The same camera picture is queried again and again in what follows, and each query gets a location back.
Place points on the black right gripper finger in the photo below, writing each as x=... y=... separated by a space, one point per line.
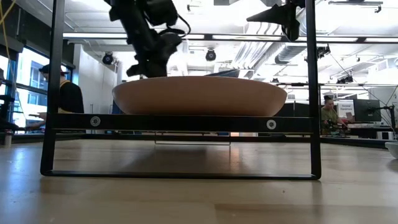
x=273 y=15

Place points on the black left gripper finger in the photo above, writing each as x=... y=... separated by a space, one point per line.
x=140 y=70
x=158 y=70

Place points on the pink plate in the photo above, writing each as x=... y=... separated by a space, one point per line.
x=199 y=96

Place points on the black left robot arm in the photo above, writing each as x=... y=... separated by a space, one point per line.
x=133 y=18

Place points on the black ceiling spotlight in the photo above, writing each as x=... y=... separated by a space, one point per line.
x=108 y=58
x=210 y=55

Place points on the person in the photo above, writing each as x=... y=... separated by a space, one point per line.
x=329 y=115
x=71 y=98

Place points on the white printed sign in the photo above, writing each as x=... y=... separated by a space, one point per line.
x=345 y=107

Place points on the black computer monitor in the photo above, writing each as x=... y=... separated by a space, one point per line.
x=367 y=110

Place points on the white box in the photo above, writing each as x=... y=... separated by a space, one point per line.
x=385 y=135

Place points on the white cylindrical container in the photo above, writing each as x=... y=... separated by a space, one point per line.
x=8 y=140

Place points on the light green plate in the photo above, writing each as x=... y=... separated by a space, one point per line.
x=393 y=151

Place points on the silver ventilation duct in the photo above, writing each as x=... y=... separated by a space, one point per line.
x=289 y=54

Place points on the black aluminium table frame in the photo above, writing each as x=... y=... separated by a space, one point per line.
x=357 y=142

